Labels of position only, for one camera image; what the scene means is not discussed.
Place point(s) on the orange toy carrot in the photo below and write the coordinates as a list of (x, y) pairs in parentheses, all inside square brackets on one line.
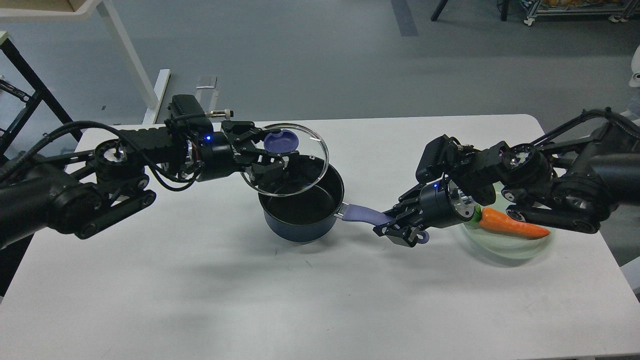
[(490, 219)]

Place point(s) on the white desk frame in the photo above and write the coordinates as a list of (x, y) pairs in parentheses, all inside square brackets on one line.
[(21, 11)]

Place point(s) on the metal wheeled cart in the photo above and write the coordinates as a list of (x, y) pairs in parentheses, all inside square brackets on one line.
[(617, 11)]

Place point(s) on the glass lid purple knob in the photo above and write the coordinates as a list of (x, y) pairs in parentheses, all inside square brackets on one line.
[(307, 154)]

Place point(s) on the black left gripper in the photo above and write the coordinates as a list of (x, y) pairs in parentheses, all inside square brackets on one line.
[(223, 153)]

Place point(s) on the clear glass plate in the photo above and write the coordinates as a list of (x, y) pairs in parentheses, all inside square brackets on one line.
[(506, 246)]

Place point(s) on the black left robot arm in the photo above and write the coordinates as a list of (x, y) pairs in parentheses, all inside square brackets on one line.
[(84, 193)]

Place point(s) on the black metal stand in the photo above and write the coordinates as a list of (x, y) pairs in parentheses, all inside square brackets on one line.
[(41, 94)]

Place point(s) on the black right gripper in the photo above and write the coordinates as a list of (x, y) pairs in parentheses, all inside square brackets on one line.
[(438, 204)]

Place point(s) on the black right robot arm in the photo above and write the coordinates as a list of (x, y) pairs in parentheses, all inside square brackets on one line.
[(571, 178)]

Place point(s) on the dark blue saucepan purple handle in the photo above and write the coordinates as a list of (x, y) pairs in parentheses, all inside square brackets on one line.
[(306, 217)]

